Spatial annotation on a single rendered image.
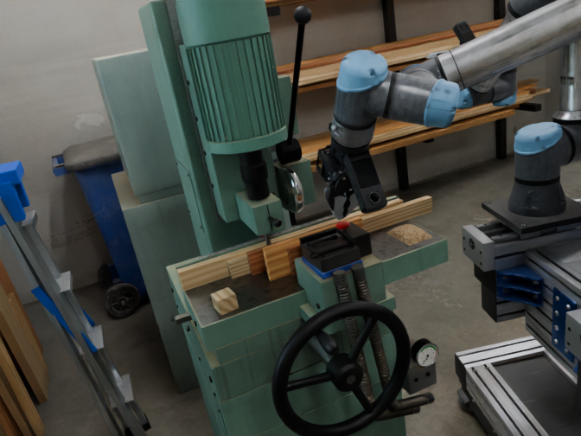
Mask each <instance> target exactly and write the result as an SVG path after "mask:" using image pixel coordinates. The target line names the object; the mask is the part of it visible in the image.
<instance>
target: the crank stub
mask: <svg viewBox="0 0 581 436"><path fill-rule="evenodd" d="M316 338H317V339H318V341H319V343H320V344H321V345H322V348H323V349H324V350H325V351H326V353H327V354H328V355H330V356H335V355H337V354H338V352H339V349H340V346H339V344H338V343H337V342H336V340H335V339H334V338H332V337H331V336H330V335H328V334H327V333H325V332H324V331H323V330H319V331H318V332H317V333H316Z"/></svg>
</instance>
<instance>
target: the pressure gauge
mask: <svg viewBox="0 0 581 436"><path fill-rule="evenodd" d="M438 354H439V350H438V346H437V345H436V344H434V343H433V342H431V341H430V340H429V339H427V338H421V339H419V340H417V342H415V344H413V346H412V348H411V359H412V360H413V361H414V362H415V363H417V364H418V366H419V367H420V368H422V369H423V368H427V367H429V366H431V365H432V364H433V363H434V362H435V361H436V360H437V357H438ZM427 355H429V357H428V358H427ZM426 358H427V359H426ZM425 359H426V361H425ZM423 363H424V364H423Z"/></svg>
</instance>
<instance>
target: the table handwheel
mask: <svg viewBox="0 0 581 436"><path fill-rule="evenodd" d="M357 316H363V317H369V319H368V320H367V323H366V325H365V326H364V328H363V330H362V332H361V334H360V336H359V338H358V339H357V341H356V343H355V344H354V347H353V348H352V349H351V351H350V353H349V354H348V353H340V352H338V354H337V355H335V356H330V355H328V354H327V353H326V351H325V350H324V349H323V348H322V345H321V344H320V343H319V341H318V339H317V338H316V333H317V332H318V331H319V330H322V329H323V328H325V327H326V326H328V325H330V324H332V323H334V322H336V321H338V320H341V319H344V318H346V317H357ZM378 320H379V321H381V322H382V323H383V324H385V325H386V326H387V327H388V329H389V330H390V331H391V332H392V334H393V337H394V340H395V343H396V352H397V353H396V363H395V366H394V370H393V373H392V376H391V378H390V380H389V382H388V383H387V385H386V387H385V389H384V390H383V391H382V393H381V394H380V396H379V397H378V398H377V399H376V400H375V401H374V402H373V403H372V404H371V403H370V402H369V400H368V399H367V397H366V396H365V395H364V394H363V392H362V391H361V388H360V387H359V385H360V383H361V381H362V379H363V376H364V372H363V368H362V367H361V365H360V364H359V363H358V362H357V359H358V357H359V355H360V353H361V351H362V349H363V347H364V345H365V343H366V341H367V339H368V338H369V336H370V334H371V332H372V331H373V329H374V326H375V325H376V324H377V322H378ZM306 343H308V344H309V345H310V346H311V347H312V349H313V350H314V351H315V352H316V353H317V354H318V355H319V356H320V358H321V359H322V360H323V362H324V363H325V364H326V365H327V367H326V372H324V373H321V374H318V375H313V376H310V377H306V378H303V379H298V380H295V381H288V379H289V374H290V371H291V367H292V364H293V362H294V361H295V359H296V358H297V355H298V354H299V352H300V351H301V349H302V348H303V346H304V345H305V344H306ZM410 362H411V343H410V338H409V336H408V333H407V330H406V328H405V326H404V324H403V323H402V321H401V320H400V319H399V317H398V316H397V315H396V314H395V313H394V312H392V311H391V310H389V309H388V308H386V307H385V306H383V305H380V304H377V303H374V302H370V301H364V300H355V301H348V302H343V303H340V304H337V305H332V306H330V307H328V308H326V309H324V310H322V311H319V312H318V313H317V314H316V315H314V316H313V317H311V318H309V319H308V320H307V321H306V322H303V323H302V324H301V325H300V327H299V328H298V329H297V330H296V331H295V332H294V333H293V335H292V336H291V337H290V339H289V340H288V342H287V343H286V345H285V346H284V348H283V349H282V351H281V353H280V355H279V357H278V360H277V363H276V365H275V369H274V372H273V376H272V383H271V393H272V399H273V404H274V407H275V409H276V411H277V413H278V416H279V418H280V419H281V421H283V423H284V424H285V425H286V426H287V427H288V428H289V429H290V430H291V431H292V432H294V433H296V434H298V435H300V436H349V435H352V434H354V433H357V432H359V431H360V430H362V429H364V428H365V427H367V426H369V425H370V424H372V423H373V422H374V421H376V420H377V419H378V418H379V417H380V416H381V415H382V414H383V413H384V412H385V411H386V410H387V409H388V408H389V407H390V406H391V405H392V403H393V402H394V400H395V399H396V398H397V396H398V394H399V392H400V390H401V389H402V387H403V385H404V383H405V379H406V377H407V374H408V371H409V367H410ZM330 381H332V383H333V384H334V385H335V387H336V388H337V389H338V390H339V391H341V392H349V391H352V392H353V393H354V395H355V396H356V398H357V399H358V401H359V402H360V404H361V405H362V406H363V408H364V409H365V410H364V411H362V412H361V413H359V414H357V415H355V417H353V418H351V419H348V420H344V421H342V422H339V423H335V424H330V425H317V424H313V423H310V422H308V421H306V420H303V419H302V418H300V417H299V416H298V415H297V414H296V413H295V412H294V410H293V409H292V407H291V404H290V402H289V399H288V393H287V392H290V391H293V390H297V389H300V388H305V387H308V386H312V385H316V384H319V383H324V382H330Z"/></svg>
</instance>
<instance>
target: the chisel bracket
mask: <svg viewBox="0 0 581 436"><path fill-rule="evenodd" d="M235 199H236V202H237V207H238V211H239V218H240V219H241V220H242V221H243V222H244V223H245V224H246V225H247V226H248V227H249V228H250V229H251V230H252V231H253V232H254V233H255V234H256V235H257V236H260V235H264V234H269V233H271V232H274V231H277V230H280V229H283V228H286V225H285V220H284V211H283V205H282V202H281V200H280V199H279V198H277V197H276V196H274V195H273V194H272V193H271V192H270V195H269V196H268V197H266V198H264V199H260V200H249V199H248V196H247V192H246V190H243V191H240V192H237V193H235ZM269 216H271V217H273V218H275V219H276V218H279V219H280V220H281V221H282V226H281V227H279V228H276V227H274V226H273V222H271V221H269V220H268V217H269Z"/></svg>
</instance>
